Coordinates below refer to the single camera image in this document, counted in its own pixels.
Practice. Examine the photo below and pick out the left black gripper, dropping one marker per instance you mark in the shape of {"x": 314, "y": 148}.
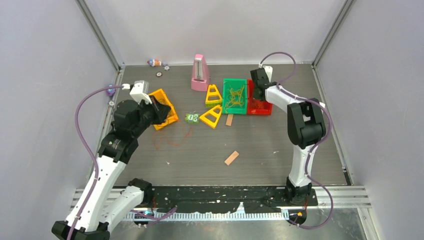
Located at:
{"x": 156, "y": 107}

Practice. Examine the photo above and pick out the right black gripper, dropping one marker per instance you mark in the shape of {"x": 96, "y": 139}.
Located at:
{"x": 254, "y": 95}

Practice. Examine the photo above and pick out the orange plastic bin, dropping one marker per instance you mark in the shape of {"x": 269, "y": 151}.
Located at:
{"x": 165, "y": 106}

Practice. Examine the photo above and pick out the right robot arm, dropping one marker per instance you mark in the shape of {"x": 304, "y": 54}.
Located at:
{"x": 305, "y": 129}

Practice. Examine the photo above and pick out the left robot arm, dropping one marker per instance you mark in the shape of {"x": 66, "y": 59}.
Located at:
{"x": 91, "y": 218}

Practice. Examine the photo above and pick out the red plastic bin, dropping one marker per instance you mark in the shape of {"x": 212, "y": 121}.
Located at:
{"x": 256, "y": 107}

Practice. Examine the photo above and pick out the green plastic bin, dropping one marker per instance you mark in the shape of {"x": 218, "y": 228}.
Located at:
{"x": 235, "y": 96}

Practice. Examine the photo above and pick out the green owl toy block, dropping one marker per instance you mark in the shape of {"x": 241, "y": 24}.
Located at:
{"x": 192, "y": 118}

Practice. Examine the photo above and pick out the small wooden block upright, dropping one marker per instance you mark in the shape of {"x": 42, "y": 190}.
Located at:
{"x": 229, "y": 120}

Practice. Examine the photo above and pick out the yellow triangle block lower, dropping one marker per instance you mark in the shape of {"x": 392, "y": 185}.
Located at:
{"x": 212, "y": 116}

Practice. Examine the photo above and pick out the yellow triangle block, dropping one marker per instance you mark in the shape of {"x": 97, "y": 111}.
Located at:
{"x": 213, "y": 96}
{"x": 212, "y": 116}

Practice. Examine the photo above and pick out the small toy figurine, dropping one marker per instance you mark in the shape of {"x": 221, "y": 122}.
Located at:
{"x": 154, "y": 62}

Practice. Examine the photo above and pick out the yellow triangle block upper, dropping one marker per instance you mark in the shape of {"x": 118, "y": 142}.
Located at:
{"x": 213, "y": 96}

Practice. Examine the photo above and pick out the pink metronome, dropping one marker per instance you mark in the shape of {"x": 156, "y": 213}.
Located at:
{"x": 200, "y": 78}

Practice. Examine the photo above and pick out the purple toy ball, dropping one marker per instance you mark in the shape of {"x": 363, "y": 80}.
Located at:
{"x": 110, "y": 92}

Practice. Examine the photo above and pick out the flat wooden block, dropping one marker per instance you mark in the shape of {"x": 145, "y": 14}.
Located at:
{"x": 231, "y": 158}

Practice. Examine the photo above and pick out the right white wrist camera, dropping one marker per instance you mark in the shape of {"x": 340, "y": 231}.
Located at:
{"x": 269, "y": 71}

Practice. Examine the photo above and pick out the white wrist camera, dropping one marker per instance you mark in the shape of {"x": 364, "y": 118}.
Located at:
{"x": 138, "y": 91}
{"x": 269, "y": 71}

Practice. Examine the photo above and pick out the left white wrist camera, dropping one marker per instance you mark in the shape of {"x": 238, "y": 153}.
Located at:
{"x": 138, "y": 91}

